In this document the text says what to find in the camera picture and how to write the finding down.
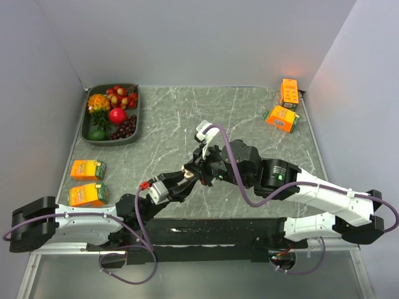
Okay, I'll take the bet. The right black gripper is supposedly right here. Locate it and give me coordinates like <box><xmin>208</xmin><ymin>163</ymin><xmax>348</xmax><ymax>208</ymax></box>
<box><xmin>183</xmin><ymin>140</ymin><xmax>252</xmax><ymax>189</ymax></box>

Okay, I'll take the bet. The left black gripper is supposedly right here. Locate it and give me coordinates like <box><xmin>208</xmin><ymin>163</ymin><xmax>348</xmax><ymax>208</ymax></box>
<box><xmin>140</xmin><ymin>169</ymin><xmax>198</xmax><ymax>222</ymax></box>

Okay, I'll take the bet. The beige earbud charging case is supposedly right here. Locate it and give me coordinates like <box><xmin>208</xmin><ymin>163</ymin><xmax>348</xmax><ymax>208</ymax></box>
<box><xmin>181</xmin><ymin>166</ymin><xmax>194</xmax><ymax>180</ymax></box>

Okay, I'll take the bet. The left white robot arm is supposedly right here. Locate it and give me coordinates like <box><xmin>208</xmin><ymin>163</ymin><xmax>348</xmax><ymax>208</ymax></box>
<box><xmin>2</xmin><ymin>171</ymin><xmax>197</xmax><ymax>253</ymax></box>

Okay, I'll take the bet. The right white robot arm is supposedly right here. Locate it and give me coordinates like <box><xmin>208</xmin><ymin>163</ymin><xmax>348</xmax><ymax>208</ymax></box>
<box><xmin>182</xmin><ymin>140</ymin><xmax>385</xmax><ymax>248</ymax></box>

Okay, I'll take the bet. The dark grape bunch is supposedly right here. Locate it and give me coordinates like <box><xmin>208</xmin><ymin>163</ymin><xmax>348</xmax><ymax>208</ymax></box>
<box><xmin>110</xmin><ymin>115</ymin><xmax>137</xmax><ymax>140</ymax></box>

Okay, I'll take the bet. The orange juice box left lower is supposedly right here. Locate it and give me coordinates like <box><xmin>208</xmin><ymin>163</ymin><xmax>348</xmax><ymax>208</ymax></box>
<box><xmin>69</xmin><ymin>182</ymin><xmax>109</xmax><ymax>207</ymax></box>

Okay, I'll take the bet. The red apple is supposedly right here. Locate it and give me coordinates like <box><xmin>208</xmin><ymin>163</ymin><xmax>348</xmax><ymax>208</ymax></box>
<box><xmin>108</xmin><ymin>108</ymin><xmax>127</xmax><ymax>125</ymax></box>

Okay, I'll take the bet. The orange juice box left upper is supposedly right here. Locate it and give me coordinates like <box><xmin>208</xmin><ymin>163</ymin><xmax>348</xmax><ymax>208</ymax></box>
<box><xmin>70</xmin><ymin>159</ymin><xmax>106</xmax><ymax>181</ymax></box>

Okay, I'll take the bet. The green avocado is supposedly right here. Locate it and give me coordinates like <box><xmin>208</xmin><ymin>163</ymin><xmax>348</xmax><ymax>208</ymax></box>
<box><xmin>87</xmin><ymin>130</ymin><xmax>108</xmax><ymax>141</ymax></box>

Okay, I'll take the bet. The orange juice box tilted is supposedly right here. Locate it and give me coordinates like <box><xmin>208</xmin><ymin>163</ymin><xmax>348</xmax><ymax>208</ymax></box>
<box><xmin>264</xmin><ymin>105</ymin><xmax>300</xmax><ymax>133</ymax></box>

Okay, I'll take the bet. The red lychee bunch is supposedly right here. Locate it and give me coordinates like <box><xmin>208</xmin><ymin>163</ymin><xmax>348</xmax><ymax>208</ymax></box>
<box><xmin>105</xmin><ymin>84</ymin><xmax>138</xmax><ymax>110</ymax></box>

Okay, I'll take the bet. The orange pineapple toy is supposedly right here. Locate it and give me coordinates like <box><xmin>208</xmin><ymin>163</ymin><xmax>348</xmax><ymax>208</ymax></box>
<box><xmin>87</xmin><ymin>94</ymin><xmax>111</xmax><ymax>131</ymax></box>

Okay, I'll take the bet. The orange juice box far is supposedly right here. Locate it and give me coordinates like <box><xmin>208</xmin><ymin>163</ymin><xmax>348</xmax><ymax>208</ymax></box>
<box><xmin>279</xmin><ymin>78</ymin><xmax>299</xmax><ymax>111</ymax></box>

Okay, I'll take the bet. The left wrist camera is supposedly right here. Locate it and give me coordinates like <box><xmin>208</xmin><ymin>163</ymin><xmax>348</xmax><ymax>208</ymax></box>
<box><xmin>139</xmin><ymin>179</ymin><xmax>169</xmax><ymax>205</ymax></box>

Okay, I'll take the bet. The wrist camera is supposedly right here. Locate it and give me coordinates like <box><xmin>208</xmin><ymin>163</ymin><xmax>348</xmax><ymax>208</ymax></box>
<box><xmin>195</xmin><ymin>120</ymin><xmax>220</xmax><ymax>159</ymax></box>
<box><xmin>139</xmin><ymin>179</ymin><xmax>169</xmax><ymax>205</ymax></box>

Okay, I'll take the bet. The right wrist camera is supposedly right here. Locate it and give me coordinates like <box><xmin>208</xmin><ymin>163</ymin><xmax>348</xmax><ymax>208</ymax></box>
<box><xmin>195</xmin><ymin>120</ymin><xmax>220</xmax><ymax>159</ymax></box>

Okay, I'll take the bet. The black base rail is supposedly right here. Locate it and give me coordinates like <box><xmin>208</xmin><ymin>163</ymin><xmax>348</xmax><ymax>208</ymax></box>
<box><xmin>86</xmin><ymin>217</ymin><xmax>308</xmax><ymax>265</ymax></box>

